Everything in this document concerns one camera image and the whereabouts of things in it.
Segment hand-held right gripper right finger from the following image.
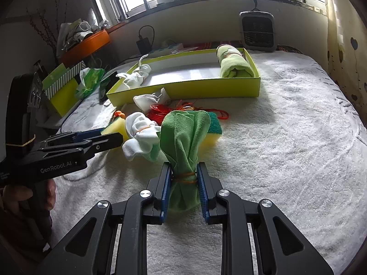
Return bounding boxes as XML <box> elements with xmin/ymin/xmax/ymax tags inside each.
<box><xmin>196</xmin><ymin>162</ymin><xmax>334</xmax><ymax>275</ymax></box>

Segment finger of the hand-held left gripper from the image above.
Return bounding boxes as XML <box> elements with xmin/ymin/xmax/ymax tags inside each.
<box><xmin>40</xmin><ymin>133</ymin><xmax>124</xmax><ymax>161</ymax></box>
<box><xmin>47</xmin><ymin>129</ymin><xmax>104</xmax><ymax>145</ymax></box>

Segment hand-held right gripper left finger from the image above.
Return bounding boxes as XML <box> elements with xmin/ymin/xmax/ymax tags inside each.
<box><xmin>34</xmin><ymin>162</ymin><xmax>174</xmax><ymax>275</ymax></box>

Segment yellow sponge with green pad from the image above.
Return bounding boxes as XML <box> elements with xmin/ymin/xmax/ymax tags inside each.
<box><xmin>102</xmin><ymin>117</ymin><xmax>128</xmax><ymax>141</ymax></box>
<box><xmin>198</xmin><ymin>112</ymin><xmax>223</xmax><ymax>149</ymax></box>

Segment white sock bundle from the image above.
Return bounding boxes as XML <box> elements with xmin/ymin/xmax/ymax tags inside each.
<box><xmin>122</xmin><ymin>112</ymin><xmax>162</xmax><ymax>162</ymax></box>
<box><xmin>116</xmin><ymin>54</ymin><xmax>151</xmax><ymax>89</ymax></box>
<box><xmin>133</xmin><ymin>88</ymin><xmax>170</xmax><ymax>111</ymax></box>

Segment green cloth bundle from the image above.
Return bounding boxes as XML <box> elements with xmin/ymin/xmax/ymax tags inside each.
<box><xmin>160</xmin><ymin>110</ymin><xmax>212</xmax><ymax>212</ymax></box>

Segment red tassel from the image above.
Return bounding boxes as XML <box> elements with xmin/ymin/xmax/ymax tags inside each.
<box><xmin>147</xmin><ymin>100</ymin><xmax>230</xmax><ymax>121</ymax></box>

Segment yellow-green cardboard box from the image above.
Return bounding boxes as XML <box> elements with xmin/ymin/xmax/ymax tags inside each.
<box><xmin>106</xmin><ymin>47</ymin><xmax>261</xmax><ymax>107</ymax></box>

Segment person's left hand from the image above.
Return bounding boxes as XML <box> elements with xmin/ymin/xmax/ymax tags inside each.
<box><xmin>2</xmin><ymin>179</ymin><xmax>57</xmax><ymax>215</ymax></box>

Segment green striped box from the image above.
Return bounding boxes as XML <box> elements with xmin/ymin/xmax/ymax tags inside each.
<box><xmin>42</xmin><ymin>61</ymin><xmax>86</xmax><ymax>118</ymax></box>

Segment green white plastic bag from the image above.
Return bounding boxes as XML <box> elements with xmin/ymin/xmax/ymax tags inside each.
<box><xmin>75</xmin><ymin>68</ymin><xmax>106</xmax><ymax>99</ymax></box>

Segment dried flower branches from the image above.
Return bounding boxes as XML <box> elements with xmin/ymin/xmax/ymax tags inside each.
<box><xmin>27</xmin><ymin>6</ymin><xmax>61</xmax><ymax>52</ymax></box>

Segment orange shelf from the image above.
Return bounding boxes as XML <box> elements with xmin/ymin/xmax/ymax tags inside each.
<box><xmin>61</xmin><ymin>30</ymin><xmax>111</xmax><ymax>66</ymax></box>

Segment pile of crumpled bags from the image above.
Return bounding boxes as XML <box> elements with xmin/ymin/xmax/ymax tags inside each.
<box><xmin>56</xmin><ymin>19</ymin><xmax>109</xmax><ymax>55</ymax></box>

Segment white fluffy blanket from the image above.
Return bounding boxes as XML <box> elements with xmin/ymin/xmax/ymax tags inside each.
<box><xmin>54</xmin><ymin>50</ymin><xmax>367</xmax><ymax>275</ymax></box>

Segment black power adapter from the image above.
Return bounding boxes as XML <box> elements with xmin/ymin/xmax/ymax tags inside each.
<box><xmin>136</xmin><ymin>37</ymin><xmax>151</xmax><ymax>52</ymax></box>

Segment white blue power strip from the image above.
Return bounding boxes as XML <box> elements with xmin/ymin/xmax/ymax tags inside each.
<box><xmin>149</xmin><ymin>43</ymin><xmax>184</xmax><ymax>58</ymax></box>

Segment rolled green towel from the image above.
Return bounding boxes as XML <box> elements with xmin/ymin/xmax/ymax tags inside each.
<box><xmin>216</xmin><ymin>44</ymin><xmax>256</xmax><ymax>78</ymax></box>

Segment grey space heater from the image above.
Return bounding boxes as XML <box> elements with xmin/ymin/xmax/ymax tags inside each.
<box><xmin>239</xmin><ymin>11</ymin><xmax>277</xmax><ymax>52</ymax></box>

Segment heart print curtain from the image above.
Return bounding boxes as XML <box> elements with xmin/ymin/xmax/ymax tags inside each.
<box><xmin>324</xmin><ymin>0</ymin><xmax>367</xmax><ymax>106</ymax></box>

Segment black adapter cable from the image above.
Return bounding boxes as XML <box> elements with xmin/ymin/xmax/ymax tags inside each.
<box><xmin>139</xmin><ymin>25</ymin><xmax>156</xmax><ymax>39</ymax></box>

